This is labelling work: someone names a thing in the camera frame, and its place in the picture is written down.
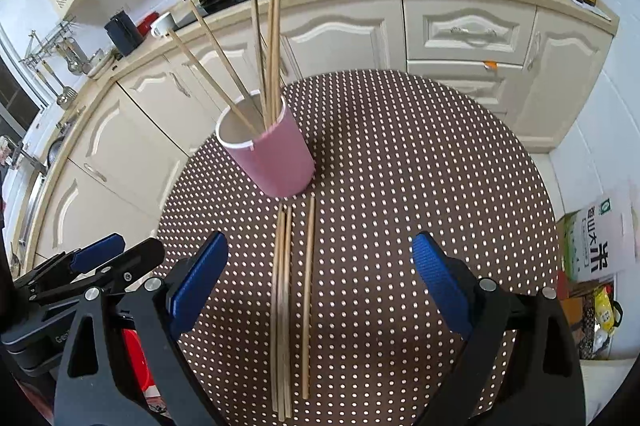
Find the red container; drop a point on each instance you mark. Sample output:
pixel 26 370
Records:
pixel 145 23

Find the black kettle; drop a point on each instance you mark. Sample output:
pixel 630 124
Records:
pixel 122 33

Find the hanging metal spatula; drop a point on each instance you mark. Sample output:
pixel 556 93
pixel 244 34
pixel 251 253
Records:
pixel 65 95

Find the yellow snack bags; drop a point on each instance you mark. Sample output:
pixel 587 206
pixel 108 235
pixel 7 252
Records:
pixel 600 311

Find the hanging metal ladle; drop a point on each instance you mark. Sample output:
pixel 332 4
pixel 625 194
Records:
pixel 72 63

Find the pink cup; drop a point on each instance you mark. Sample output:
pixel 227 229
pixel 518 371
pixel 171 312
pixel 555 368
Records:
pixel 280 155

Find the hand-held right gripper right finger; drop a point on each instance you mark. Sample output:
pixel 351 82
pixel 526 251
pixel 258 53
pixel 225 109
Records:
pixel 440 278

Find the orange sticker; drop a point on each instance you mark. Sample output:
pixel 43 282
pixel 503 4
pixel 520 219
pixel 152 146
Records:
pixel 491 65

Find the red stool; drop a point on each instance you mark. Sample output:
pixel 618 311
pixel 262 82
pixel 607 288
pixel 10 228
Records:
pixel 135 361

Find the metal wall rack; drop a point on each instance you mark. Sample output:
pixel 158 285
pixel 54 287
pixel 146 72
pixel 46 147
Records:
pixel 37 50

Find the printed cardboard box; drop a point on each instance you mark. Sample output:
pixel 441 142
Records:
pixel 595 246

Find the white mug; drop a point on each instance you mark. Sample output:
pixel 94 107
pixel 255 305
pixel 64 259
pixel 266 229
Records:
pixel 164 24

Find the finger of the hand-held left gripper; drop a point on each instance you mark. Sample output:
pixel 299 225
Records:
pixel 140 258
pixel 97 251

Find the steel sink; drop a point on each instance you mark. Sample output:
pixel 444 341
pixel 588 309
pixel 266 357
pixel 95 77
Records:
pixel 37 201

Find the stack of bowls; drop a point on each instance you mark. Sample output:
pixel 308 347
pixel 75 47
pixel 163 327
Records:
pixel 100 64

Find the brown dotted tablecloth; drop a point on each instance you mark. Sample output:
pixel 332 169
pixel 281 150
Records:
pixel 400 155

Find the window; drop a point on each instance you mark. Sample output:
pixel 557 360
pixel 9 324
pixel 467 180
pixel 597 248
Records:
pixel 12 100

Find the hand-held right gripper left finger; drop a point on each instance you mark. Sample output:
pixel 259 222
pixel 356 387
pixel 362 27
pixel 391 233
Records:
pixel 200 271

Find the metal faucet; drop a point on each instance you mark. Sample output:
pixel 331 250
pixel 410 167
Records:
pixel 25 158

